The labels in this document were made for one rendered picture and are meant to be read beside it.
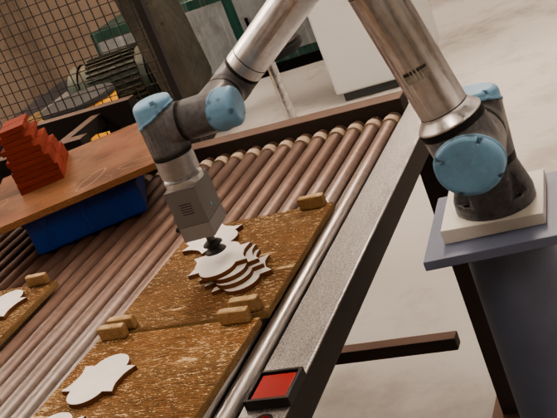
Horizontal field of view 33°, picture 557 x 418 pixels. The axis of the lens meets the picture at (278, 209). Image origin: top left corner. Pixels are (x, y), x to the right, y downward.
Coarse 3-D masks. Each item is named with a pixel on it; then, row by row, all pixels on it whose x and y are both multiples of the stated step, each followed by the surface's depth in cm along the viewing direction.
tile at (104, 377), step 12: (108, 360) 167; (120, 360) 165; (84, 372) 166; (96, 372) 164; (108, 372) 163; (120, 372) 161; (132, 372) 161; (72, 384) 164; (84, 384) 162; (96, 384) 160; (108, 384) 159; (72, 396) 159; (84, 396) 158; (96, 396) 157
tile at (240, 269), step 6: (252, 246) 184; (246, 252) 182; (252, 252) 182; (252, 258) 179; (258, 258) 178; (246, 264) 178; (252, 264) 178; (234, 270) 177; (240, 270) 176; (246, 270) 177; (228, 276) 175; (234, 276) 175; (204, 282) 179; (216, 282) 176; (222, 282) 176
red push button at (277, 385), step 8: (264, 376) 146; (272, 376) 145; (280, 376) 144; (288, 376) 143; (264, 384) 144; (272, 384) 143; (280, 384) 142; (288, 384) 141; (256, 392) 142; (264, 392) 141; (272, 392) 141; (280, 392) 140
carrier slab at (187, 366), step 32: (256, 320) 162; (96, 352) 174; (128, 352) 169; (160, 352) 164; (192, 352) 160; (224, 352) 156; (64, 384) 167; (128, 384) 158; (160, 384) 154; (192, 384) 150; (32, 416) 161; (96, 416) 152; (128, 416) 148; (160, 416) 145; (192, 416) 142
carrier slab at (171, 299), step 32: (224, 224) 209; (256, 224) 202; (288, 224) 195; (320, 224) 190; (192, 256) 199; (288, 256) 181; (160, 288) 190; (192, 288) 184; (256, 288) 173; (160, 320) 176; (192, 320) 171
